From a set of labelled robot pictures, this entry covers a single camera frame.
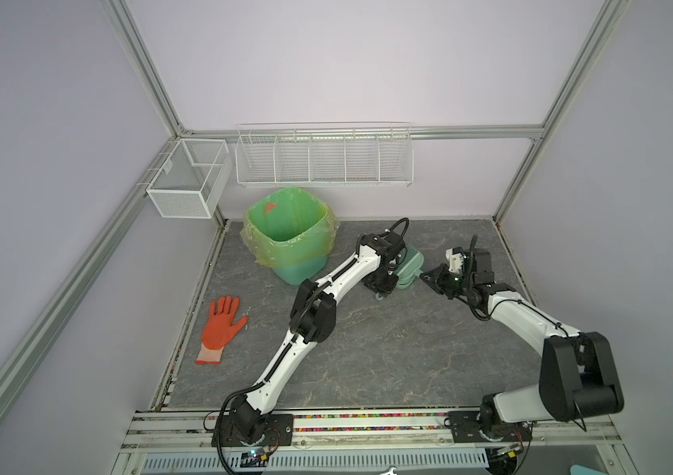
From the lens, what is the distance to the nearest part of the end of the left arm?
2.47 ft

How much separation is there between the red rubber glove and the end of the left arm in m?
0.45

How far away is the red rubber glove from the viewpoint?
2.89ft
